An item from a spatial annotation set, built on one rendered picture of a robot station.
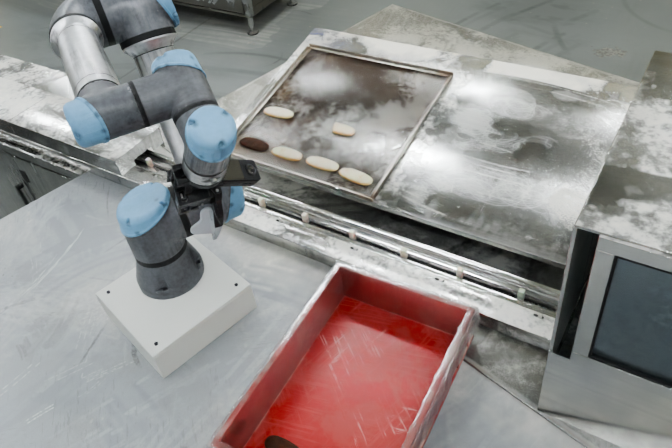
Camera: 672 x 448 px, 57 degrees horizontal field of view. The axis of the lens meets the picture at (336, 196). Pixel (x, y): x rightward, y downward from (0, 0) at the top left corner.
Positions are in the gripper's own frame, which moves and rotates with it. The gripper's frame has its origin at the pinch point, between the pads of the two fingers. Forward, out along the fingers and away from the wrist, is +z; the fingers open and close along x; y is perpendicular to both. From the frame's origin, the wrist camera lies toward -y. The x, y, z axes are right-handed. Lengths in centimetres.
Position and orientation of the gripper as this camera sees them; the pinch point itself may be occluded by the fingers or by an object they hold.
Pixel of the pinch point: (205, 203)
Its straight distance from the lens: 127.7
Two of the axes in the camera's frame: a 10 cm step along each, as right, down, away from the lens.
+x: 3.7, 9.0, -2.4
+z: -2.7, 3.6, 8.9
